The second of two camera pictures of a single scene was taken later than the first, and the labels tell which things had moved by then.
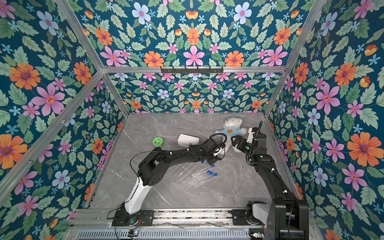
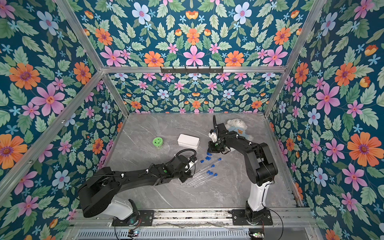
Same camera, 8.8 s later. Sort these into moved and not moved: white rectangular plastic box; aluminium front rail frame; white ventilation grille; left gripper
Moved: left gripper
Not moved: aluminium front rail frame; white rectangular plastic box; white ventilation grille
